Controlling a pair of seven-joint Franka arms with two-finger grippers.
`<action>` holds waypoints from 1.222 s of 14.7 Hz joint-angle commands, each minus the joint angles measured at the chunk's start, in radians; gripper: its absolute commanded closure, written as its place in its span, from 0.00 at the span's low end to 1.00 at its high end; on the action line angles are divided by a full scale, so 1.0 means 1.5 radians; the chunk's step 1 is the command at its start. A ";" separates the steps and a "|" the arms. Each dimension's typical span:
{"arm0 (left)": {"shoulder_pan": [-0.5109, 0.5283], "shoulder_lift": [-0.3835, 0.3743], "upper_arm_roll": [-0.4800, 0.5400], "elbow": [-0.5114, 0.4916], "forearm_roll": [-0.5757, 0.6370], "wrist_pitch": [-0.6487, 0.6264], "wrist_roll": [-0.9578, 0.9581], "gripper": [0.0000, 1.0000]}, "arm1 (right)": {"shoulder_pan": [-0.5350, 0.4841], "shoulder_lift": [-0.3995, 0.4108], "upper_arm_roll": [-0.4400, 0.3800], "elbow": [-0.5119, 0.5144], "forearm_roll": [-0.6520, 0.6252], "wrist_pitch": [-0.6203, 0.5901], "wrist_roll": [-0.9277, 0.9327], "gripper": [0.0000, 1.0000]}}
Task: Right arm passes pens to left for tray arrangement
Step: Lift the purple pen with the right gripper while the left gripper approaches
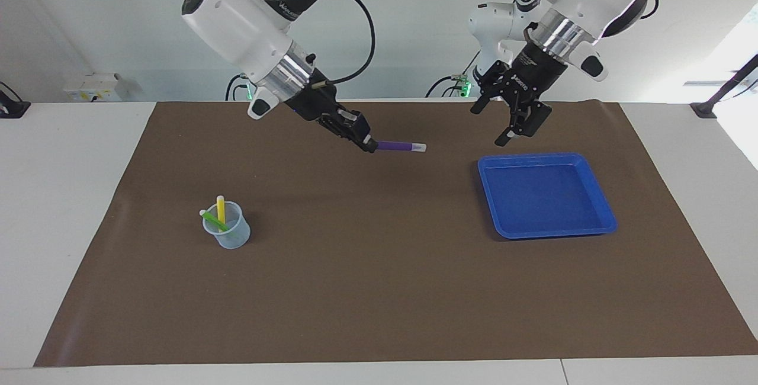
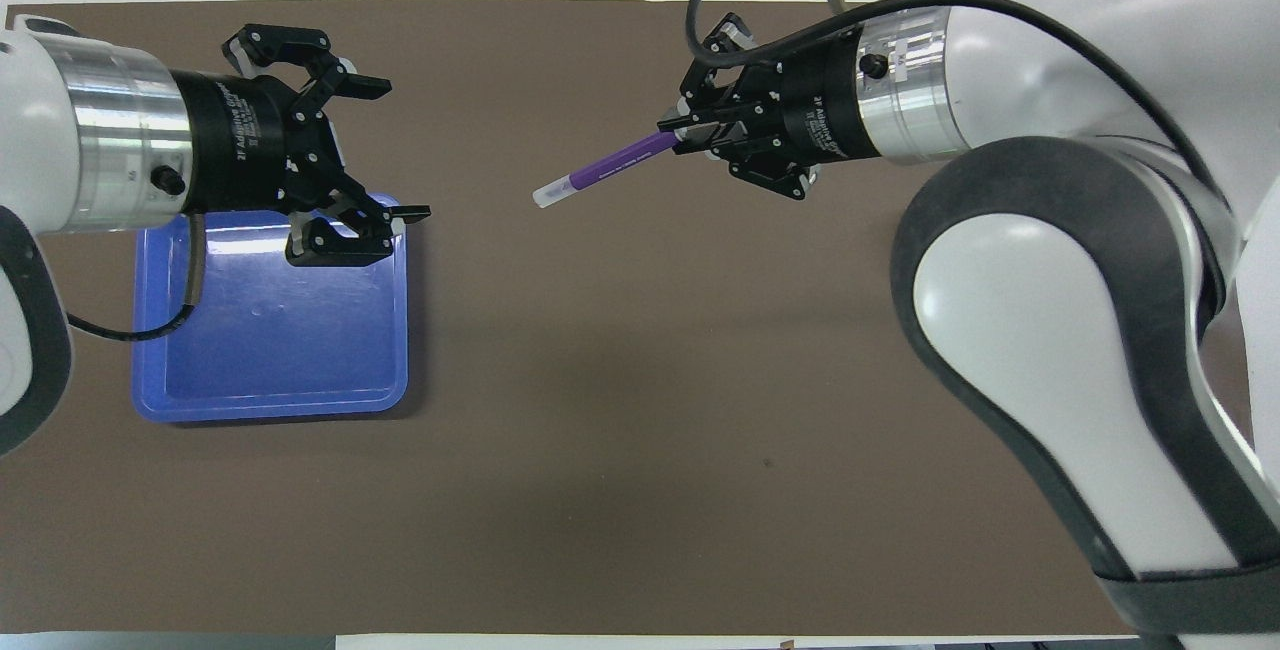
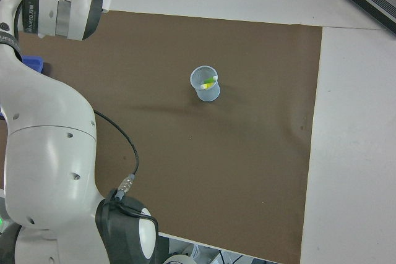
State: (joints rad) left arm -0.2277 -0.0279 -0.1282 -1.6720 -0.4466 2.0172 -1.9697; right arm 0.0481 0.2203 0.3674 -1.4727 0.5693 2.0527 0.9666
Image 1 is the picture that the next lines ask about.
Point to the black angled stand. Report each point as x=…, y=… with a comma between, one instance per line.
x=704, y=109

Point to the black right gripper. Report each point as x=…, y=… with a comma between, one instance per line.
x=317, y=103

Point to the translucent plastic cup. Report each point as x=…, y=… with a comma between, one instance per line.
x=234, y=240

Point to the purple pen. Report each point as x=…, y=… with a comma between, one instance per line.
x=400, y=146

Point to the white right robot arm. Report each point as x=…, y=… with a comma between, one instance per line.
x=237, y=18

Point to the small black table clamp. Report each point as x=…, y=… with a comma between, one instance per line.
x=12, y=106

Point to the green pen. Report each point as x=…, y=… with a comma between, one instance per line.
x=214, y=221

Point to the yellow pen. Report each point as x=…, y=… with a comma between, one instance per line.
x=221, y=210

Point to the blue plastic tray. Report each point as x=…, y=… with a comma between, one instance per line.
x=545, y=195

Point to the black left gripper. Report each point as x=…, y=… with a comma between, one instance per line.
x=536, y=74

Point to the brown table mat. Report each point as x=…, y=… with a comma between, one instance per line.
x=379, y=290

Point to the white socket box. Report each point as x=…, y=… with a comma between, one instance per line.
x=95, y=89

